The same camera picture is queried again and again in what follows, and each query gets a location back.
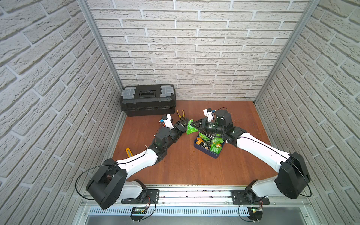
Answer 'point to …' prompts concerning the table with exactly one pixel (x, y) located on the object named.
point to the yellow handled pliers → (179, 116)
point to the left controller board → (138, 213)
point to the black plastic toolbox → (147, 100)
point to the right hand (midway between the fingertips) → (192, 124)
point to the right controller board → (256, 213)
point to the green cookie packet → (190, 128)
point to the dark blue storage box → (210, 144)
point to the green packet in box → (216, 146)
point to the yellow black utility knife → (129, 152)
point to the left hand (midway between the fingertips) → (191, 119)
